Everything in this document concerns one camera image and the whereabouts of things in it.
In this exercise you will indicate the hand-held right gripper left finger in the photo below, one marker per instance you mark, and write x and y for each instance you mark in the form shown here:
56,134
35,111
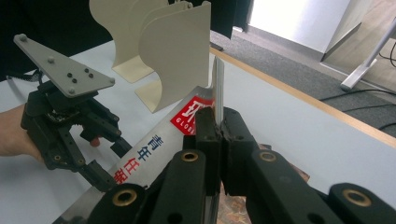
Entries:
211,155

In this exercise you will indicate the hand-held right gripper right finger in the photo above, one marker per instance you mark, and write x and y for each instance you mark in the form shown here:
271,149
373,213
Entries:
235,149

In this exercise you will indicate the beige expandable book rack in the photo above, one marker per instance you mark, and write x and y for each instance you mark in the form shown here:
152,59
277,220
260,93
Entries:
174,56

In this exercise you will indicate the white metal desk frame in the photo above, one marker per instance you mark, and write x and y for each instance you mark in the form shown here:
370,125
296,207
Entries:
364,70

